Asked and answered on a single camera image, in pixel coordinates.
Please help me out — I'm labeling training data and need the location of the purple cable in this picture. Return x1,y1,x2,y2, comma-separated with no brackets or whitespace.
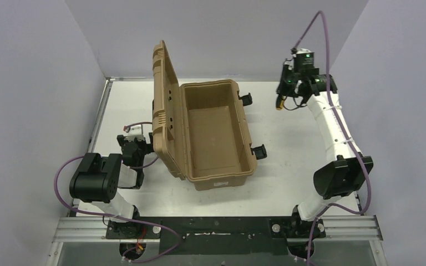
293,10,372,266
53,121,182,264

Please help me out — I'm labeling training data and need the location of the black yellow handled screwdriver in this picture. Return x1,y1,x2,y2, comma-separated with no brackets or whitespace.
275,95,284,110

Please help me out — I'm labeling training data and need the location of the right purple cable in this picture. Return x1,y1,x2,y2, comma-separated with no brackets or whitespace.
293,10,372,266

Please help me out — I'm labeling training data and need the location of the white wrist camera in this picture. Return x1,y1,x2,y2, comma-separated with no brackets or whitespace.
291,48,312,57
124,125,145,141

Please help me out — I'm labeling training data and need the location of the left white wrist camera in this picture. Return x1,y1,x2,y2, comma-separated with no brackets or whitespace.
124,125,145,141

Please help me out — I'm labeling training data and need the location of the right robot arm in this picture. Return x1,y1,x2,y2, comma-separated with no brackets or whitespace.
276,48,373,238

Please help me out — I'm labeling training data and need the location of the aluminium frame rail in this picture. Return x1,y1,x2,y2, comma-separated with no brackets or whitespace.
53,216,383,243

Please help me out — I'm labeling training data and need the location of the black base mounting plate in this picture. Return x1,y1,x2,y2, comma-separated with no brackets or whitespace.
105,214,326,257

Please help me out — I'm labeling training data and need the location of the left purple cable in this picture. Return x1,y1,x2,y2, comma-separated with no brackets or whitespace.
53,121,182,264

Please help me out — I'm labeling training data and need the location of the tan plastic toolbox bin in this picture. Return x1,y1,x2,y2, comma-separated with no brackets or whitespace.
152,41,267,191

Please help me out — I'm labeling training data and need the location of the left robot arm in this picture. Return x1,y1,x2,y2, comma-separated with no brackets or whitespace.
69,132,153,239

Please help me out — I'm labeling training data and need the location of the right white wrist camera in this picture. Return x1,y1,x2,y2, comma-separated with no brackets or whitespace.
291,48,312,57

